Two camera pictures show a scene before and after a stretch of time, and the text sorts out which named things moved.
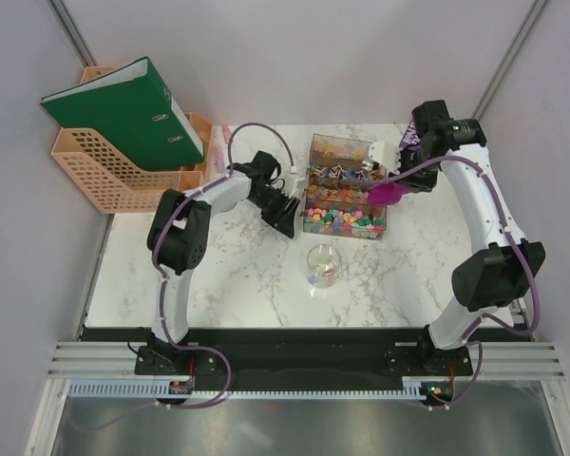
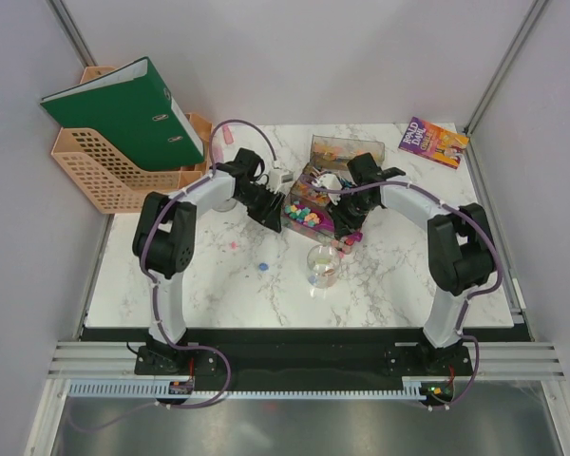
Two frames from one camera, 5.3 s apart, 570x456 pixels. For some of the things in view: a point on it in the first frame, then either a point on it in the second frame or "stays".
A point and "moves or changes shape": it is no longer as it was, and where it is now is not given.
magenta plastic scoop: (386, 194) moves or changes shape
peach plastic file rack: (126, 183) stays
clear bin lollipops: (329, 175) stays
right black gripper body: (424, 181) → (351, 211)
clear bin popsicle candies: (330, 149) stays
